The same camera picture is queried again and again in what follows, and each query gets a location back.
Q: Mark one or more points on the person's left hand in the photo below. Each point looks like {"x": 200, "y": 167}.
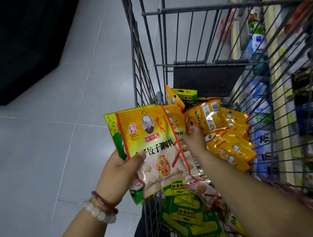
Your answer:
{"x": 117, "y": 178}

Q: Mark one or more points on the person's right hand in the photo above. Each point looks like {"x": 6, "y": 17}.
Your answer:
{"x": 196, "y": 141}

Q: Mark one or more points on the yellow dumpling seasoning packets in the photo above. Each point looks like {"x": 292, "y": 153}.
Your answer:
{"x": 151, "y": 141}

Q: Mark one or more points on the row of small dark bottles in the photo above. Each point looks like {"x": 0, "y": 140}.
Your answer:
{"x": 304, "y": 112}

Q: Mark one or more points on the person's right forearm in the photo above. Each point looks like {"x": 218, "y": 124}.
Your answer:
{"x": 254, "y": 200}

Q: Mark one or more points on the row of blue packets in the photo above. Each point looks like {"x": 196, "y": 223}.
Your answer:
{"x": 261, "y": 141}

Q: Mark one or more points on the black plastic cart flap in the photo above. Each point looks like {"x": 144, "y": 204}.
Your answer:
{"x": 210, "y": 79}

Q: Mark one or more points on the wooden store shelving with goods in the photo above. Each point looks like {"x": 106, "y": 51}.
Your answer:
{"x": 279, "y": 112}

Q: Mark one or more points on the pile of seasoning packets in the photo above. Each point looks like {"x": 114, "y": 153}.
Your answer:
{"x": 230, "y": 141}

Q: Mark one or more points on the black display base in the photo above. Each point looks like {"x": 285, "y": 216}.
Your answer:
{"x": 32, "y": 44}

